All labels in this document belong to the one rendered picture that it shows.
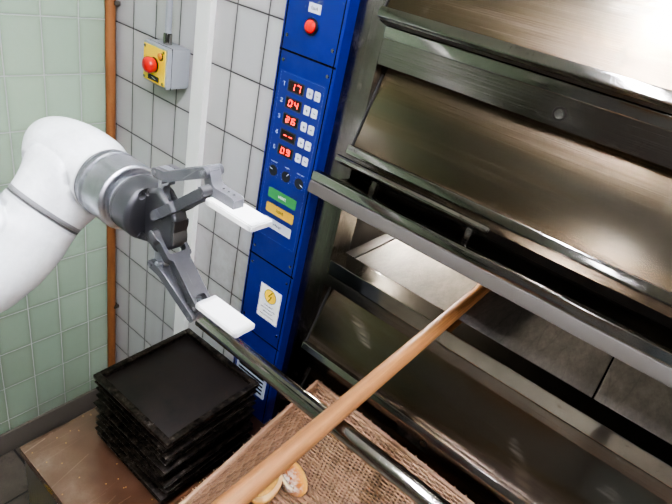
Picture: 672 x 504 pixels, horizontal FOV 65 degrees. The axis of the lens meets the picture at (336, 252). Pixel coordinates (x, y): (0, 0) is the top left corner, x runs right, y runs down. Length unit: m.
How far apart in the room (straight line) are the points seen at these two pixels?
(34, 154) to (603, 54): 0.80
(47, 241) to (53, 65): 0.99
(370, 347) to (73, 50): 1.14
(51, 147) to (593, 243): 0.80
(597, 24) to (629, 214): 0.29
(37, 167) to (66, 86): 0.98
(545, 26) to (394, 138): 0.33
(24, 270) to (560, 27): 0.83
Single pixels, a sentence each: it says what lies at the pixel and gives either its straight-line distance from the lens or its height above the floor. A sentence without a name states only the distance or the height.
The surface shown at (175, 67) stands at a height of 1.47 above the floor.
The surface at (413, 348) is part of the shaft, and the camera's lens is 0.99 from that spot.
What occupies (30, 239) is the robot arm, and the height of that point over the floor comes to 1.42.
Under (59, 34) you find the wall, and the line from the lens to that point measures 1.69.
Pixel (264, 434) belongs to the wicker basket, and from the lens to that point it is 1.32.
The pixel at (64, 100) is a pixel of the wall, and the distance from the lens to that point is 1.73.
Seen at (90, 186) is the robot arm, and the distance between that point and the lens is 0.70.
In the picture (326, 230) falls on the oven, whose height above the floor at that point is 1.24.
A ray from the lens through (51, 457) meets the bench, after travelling 1.57.
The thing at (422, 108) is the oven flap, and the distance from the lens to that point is 1.05.
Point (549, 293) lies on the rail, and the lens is 0.85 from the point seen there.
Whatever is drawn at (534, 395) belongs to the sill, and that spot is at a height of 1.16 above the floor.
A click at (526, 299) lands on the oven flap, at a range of 0.86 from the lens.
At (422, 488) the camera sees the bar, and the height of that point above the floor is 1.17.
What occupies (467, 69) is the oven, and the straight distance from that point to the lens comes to 0.99.
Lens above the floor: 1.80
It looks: 29 degrees down
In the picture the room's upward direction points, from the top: 14 degrees clockwise
